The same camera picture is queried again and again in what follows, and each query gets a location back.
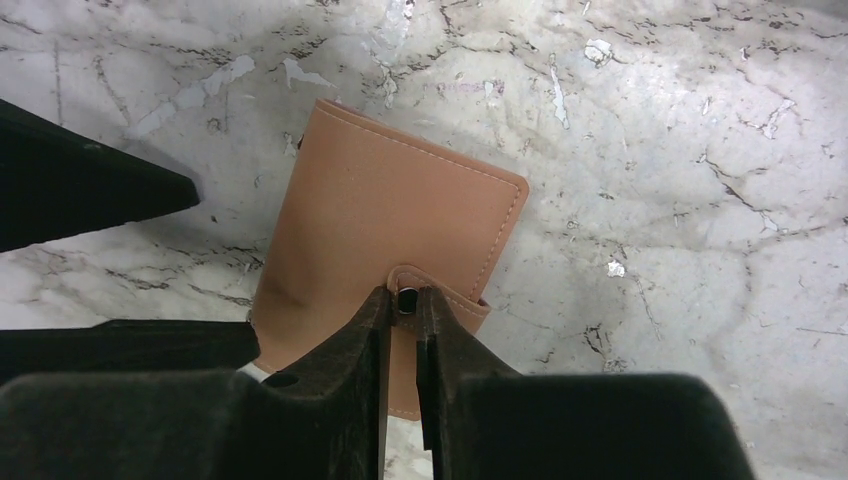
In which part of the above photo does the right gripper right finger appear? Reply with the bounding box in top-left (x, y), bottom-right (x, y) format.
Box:
top-left (416, 287), bottom-right (754, 479)

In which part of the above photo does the brown leather card holder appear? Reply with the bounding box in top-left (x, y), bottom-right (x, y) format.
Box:
top-left (250, 97), bottom-right (531, 423)

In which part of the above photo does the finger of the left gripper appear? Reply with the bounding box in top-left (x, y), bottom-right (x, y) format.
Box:
top-left (1, 101), bottom-right (200, 252)
top-left (1, 319), bottom-right (260, 383)

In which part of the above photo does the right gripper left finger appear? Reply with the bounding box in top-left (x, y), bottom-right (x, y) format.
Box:
top-left (1, 288), bottom-right (391, 479)

